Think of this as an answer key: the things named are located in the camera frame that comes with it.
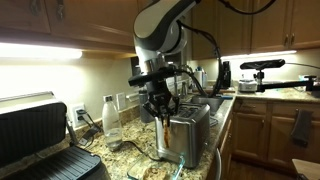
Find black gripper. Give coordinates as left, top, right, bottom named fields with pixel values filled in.
left=143, top=80, right=180, bottom=123

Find toasted bread slice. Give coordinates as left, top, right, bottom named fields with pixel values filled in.
left=163, top=117, right=170, bottom=148

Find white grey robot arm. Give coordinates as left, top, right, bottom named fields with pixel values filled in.
left=128, top=0, right=201, bottom=126

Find stainless steel toaster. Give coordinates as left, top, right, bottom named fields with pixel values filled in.
left=155, top=103, right=210, bottom=169

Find glass bowl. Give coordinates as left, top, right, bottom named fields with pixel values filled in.
left=127, top=148, right=185, bottom=180

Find bread slice in bowl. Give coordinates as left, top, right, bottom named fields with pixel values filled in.
left=142, top=168, right=167, bottom=180

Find stainless steel sink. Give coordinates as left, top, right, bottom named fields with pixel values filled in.
left=191, top=96, right=223, bottom=114

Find clear plastic bottle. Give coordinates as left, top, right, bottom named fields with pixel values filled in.
left=102, top=98, right=122, bottom=151

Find wooden cabinet drawers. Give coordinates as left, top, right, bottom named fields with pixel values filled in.
left=233, top=100, right=267, bottom=114

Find black panini grill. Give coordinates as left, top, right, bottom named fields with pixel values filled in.
left=0, top=91, right=110, bottom=180

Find dark hanging towel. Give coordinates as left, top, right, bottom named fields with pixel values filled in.
left=291, top=109, right=313, bottom=148

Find black power cable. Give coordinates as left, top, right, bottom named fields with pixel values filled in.
left=121, top=139, right=158, bottom=162

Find white wall outlet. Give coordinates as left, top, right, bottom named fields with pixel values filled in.
left=70, top=103, right=86, bottom=128

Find black stereo camera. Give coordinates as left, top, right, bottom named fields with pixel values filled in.
left=240, top=59, right=285, bottom=70

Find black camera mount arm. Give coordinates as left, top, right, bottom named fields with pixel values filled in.
left=254, top=71, right=320, bottom=92

